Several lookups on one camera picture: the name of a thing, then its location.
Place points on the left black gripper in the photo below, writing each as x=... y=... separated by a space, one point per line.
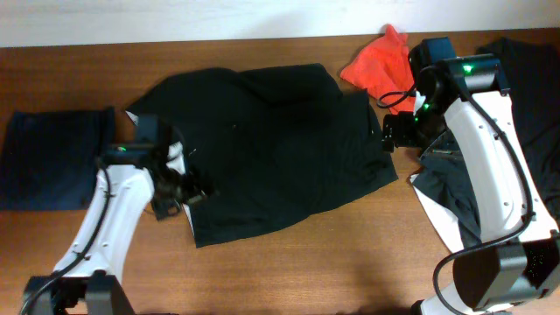
x=192 y=185

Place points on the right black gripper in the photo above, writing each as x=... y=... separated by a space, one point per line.
x=396 y=130

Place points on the black shorts white lining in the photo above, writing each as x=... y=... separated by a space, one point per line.
x=280 y=143

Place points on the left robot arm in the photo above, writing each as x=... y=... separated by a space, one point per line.
x=150 y=171

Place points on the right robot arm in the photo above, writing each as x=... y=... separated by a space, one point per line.
x=464 y=112

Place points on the orange red garment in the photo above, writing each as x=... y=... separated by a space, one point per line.
x=382 y=68

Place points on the white garment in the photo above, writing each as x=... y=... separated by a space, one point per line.
x=444 y=222

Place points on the black garment pile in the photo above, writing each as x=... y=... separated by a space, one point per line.
x=533 y=74

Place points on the folded navy blue cloth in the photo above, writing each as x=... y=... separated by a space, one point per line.
x=48 y=161

